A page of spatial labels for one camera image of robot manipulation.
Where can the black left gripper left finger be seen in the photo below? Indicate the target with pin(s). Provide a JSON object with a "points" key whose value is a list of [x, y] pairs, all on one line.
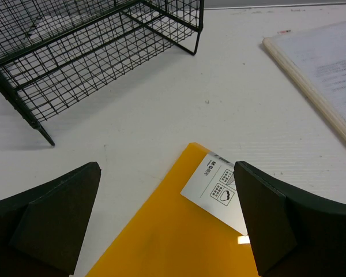
{"points": [[42, 229]]}

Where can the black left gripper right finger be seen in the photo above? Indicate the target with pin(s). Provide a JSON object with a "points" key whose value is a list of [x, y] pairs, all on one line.
{"points": [[292, 232]]}

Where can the yellow clip file folder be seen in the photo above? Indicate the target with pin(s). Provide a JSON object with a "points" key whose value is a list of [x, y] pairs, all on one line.
{"points": [[172, 236]]}

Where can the black wire mesh rack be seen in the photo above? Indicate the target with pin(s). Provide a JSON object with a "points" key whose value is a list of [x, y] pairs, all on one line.
{"points": [[53, 54]]}

